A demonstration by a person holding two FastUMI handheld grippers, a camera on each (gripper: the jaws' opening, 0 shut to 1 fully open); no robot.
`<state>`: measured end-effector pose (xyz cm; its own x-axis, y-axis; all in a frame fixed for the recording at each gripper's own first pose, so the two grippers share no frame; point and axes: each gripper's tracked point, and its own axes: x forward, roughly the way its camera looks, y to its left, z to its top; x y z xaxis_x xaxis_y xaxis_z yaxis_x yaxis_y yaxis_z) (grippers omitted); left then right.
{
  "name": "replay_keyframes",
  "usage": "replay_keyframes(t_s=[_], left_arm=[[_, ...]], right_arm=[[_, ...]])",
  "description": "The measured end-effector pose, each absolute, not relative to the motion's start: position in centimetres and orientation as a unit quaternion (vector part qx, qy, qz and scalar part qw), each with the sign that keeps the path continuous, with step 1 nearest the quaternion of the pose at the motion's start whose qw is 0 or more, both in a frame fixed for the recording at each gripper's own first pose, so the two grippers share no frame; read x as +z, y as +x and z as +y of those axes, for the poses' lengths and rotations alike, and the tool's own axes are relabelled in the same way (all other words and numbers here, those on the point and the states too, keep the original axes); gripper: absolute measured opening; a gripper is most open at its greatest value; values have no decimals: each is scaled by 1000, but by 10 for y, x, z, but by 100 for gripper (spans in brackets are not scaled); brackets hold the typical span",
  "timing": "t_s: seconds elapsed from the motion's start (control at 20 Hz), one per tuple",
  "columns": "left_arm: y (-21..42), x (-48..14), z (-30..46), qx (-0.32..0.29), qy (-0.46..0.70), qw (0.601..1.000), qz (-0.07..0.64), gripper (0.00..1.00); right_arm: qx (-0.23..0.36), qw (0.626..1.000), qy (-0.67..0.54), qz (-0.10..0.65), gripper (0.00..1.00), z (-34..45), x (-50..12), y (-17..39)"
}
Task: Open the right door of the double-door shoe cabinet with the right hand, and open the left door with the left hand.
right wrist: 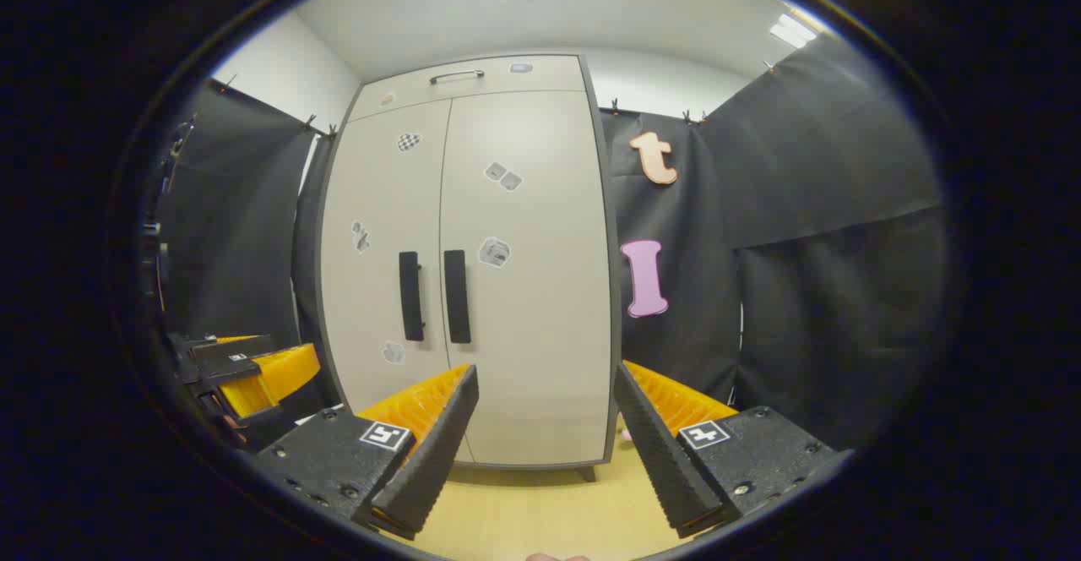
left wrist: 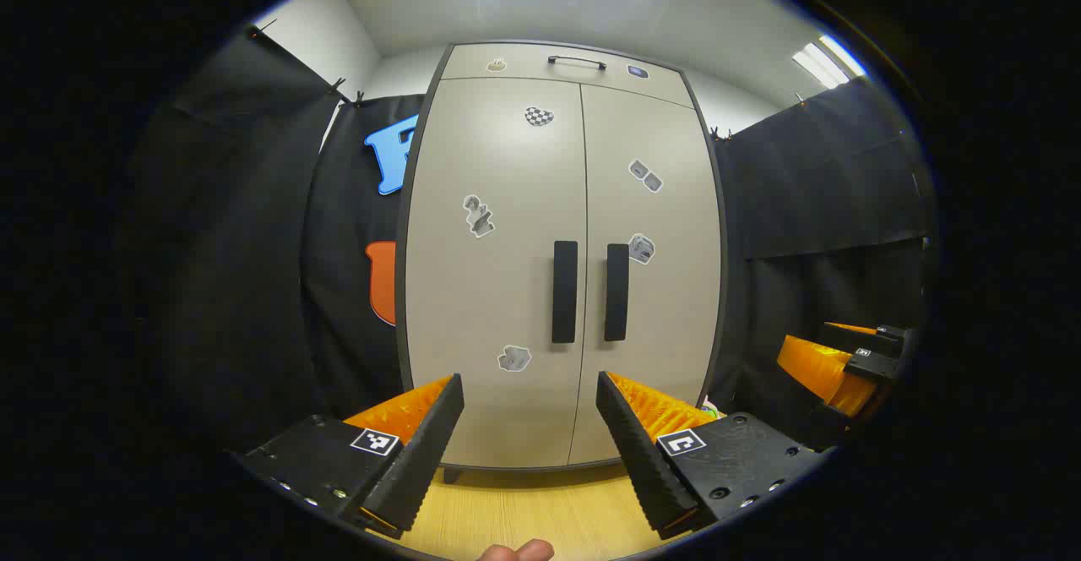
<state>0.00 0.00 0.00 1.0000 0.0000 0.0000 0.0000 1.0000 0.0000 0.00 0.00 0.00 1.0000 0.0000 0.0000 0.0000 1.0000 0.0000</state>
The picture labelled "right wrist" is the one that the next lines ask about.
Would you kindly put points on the grey shoe cabinet door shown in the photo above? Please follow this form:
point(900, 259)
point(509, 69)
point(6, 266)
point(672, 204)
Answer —
point(540, 291)
point(376, 291)

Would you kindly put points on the small ceiling light panel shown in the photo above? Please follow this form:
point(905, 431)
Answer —
point(792, 30)

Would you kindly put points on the black backdrop cloth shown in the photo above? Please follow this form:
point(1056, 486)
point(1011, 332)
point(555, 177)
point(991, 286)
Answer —
point(802, 291)
point(236, 231)

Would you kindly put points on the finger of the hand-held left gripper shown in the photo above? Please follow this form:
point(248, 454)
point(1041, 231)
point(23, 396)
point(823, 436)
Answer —
point(236, 347)
point(279, 371)

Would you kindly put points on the grey cabinet drawer front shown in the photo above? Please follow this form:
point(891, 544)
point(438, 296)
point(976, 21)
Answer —
point(507, 84)

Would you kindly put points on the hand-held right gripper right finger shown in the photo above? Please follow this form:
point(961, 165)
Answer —
point(667, 468)

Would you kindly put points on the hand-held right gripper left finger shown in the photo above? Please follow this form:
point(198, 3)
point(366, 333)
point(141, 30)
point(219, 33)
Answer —
point(431, 468)

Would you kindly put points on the grey double-door shoe cabinet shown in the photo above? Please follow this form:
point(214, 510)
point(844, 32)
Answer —
point(540, 75)

